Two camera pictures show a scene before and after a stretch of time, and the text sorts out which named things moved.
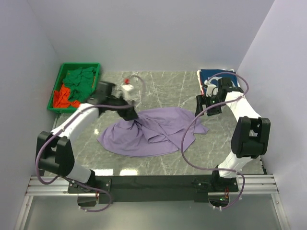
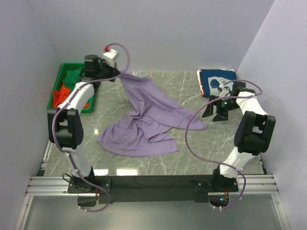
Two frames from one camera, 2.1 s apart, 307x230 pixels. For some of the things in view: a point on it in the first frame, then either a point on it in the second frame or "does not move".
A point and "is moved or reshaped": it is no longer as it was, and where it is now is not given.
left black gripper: x=128 y=113 -> x=114 y=72
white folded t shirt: x=198 y=73 does not move
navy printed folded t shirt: x=213 y=75 does not move
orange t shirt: x=61 y=98 does not move
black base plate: x=156 y=189 does not move
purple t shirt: x=156 y=131 is moved or reshaped
